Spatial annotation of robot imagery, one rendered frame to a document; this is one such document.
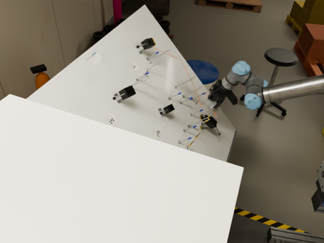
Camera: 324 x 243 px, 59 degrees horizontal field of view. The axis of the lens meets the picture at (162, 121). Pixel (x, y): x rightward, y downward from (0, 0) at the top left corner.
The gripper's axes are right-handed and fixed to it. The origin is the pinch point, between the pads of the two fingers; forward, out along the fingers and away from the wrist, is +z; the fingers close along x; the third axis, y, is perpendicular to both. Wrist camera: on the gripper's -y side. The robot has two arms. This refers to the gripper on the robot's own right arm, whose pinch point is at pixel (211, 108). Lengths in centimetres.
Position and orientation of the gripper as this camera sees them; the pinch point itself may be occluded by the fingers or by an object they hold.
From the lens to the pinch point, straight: 168.4
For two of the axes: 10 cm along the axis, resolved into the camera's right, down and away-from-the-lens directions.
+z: -3.6, 5.2, 7.8
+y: -9.1, -3.8, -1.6
